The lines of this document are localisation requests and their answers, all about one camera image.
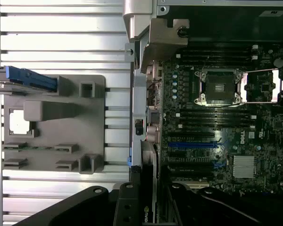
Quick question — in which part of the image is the silver socket cover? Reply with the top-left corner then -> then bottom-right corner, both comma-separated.
241,67 -> 283,104

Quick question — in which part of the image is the black short expansion slot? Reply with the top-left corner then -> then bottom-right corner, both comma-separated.
167,150 -> 187,157

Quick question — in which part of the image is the green RAM stick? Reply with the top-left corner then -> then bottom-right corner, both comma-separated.
3,145 -> 74,151

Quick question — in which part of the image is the grey parts rack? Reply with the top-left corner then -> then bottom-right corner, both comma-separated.
1,74 -> 107,175

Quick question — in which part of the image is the silver chipset heatsink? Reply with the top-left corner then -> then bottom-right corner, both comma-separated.
233,155 -> 255,178

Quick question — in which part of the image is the green motherboard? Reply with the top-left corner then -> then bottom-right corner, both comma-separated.
161,42 -> 283,196

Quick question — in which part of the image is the white expansion slot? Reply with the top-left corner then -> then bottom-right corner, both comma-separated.
190,181 -> 209,190

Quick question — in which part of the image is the black RAM slot bank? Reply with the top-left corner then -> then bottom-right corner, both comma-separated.
176,46 -> 259,64
176,109 -> 258,128

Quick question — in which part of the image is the CPU socket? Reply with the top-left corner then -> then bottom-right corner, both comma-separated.
194,69 -> 243,107

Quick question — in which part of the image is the silver CPU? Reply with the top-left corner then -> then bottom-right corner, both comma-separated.
9,110 -> 33,135

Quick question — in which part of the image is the hard disk with blue caddy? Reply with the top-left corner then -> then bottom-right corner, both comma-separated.
0,65 -> 58,94

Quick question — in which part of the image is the blue expansion slot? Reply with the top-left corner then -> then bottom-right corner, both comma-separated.
168,142 -> 219,148

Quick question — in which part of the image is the open black PC case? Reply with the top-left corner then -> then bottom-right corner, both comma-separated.
122,0 -> 283,198

